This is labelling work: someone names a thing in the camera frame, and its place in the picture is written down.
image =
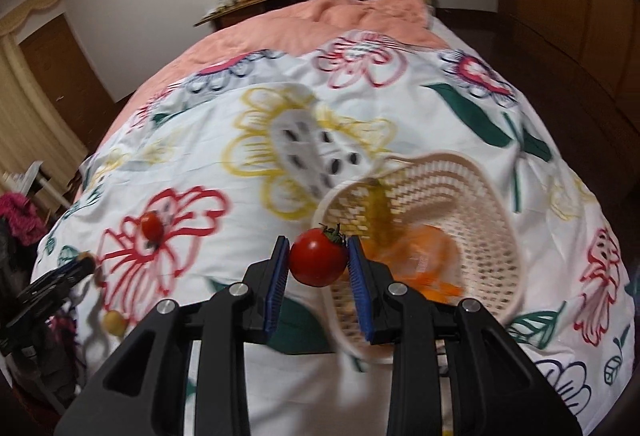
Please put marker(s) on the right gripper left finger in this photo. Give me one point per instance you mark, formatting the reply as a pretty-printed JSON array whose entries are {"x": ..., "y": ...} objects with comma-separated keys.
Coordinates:
[{"x": 141, "y": 388}]

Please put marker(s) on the red tomato front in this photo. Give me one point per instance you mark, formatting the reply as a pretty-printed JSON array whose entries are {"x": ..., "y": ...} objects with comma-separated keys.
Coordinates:
[{"x": 319, "y": 256}]

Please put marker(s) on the pink quilt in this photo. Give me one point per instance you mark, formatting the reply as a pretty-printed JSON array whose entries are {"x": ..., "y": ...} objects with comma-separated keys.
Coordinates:
[{"x": 295, "y": 30}]

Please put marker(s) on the white plastic basket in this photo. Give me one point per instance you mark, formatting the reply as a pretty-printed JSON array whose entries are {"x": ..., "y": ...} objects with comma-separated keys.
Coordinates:
[{"x": 437, "y": 221}]

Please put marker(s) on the red tomato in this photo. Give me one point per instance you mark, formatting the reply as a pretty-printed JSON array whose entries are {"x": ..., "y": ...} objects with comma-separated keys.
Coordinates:
[
  {"x": 319, "y": 256},
  {"x": 152, "y": 227}
]

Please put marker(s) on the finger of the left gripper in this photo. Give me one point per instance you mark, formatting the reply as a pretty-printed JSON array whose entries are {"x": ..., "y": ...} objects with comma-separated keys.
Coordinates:
[{"x": 48, "y": 293}]

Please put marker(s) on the floral white bed sheet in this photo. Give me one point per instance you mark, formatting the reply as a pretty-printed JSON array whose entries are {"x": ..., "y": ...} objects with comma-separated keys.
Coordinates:
[{"x": 242, "y": 151}]

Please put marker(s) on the brown wooden door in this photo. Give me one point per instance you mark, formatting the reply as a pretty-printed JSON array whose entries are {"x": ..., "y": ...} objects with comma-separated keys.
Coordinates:
[{"x": 66, "y": 77}]

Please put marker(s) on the bag of oranges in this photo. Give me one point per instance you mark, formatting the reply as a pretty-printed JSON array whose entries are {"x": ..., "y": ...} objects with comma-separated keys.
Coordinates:
[{"x": 425, "y": 258}]

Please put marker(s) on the small green yellow pear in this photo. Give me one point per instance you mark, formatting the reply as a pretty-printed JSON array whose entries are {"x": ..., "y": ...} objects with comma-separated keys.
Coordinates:
[{"x": 115, "y": 323}]

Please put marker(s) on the pink clothing pile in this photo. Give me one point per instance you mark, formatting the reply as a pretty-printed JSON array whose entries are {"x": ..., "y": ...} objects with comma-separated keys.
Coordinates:
[{"x": 21, "y": 215}]

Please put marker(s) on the yellow banana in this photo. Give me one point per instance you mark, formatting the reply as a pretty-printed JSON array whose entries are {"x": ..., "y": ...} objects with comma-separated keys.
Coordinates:
[{"x": 385, "y": 231}]

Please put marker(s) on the white side table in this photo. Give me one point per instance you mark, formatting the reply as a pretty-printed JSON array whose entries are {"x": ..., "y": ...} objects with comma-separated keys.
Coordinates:
[{"x": 33, "y": 180}]

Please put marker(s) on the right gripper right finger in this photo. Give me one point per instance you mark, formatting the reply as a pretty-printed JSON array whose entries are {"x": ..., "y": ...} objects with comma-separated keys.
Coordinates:
[{"x": 495, "y": 388}]

